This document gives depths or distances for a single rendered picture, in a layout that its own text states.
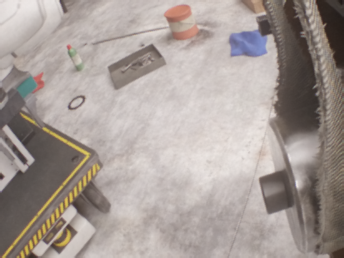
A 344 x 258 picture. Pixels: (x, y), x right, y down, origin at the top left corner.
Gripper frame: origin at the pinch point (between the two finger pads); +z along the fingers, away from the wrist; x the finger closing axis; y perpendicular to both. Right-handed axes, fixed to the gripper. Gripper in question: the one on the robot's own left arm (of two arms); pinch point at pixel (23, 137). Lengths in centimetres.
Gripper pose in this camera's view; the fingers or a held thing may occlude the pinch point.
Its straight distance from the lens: 99.4
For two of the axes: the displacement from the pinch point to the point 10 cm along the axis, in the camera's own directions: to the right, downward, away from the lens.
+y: 7.5, 2.6, -6.1
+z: 3.1, 6.7, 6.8
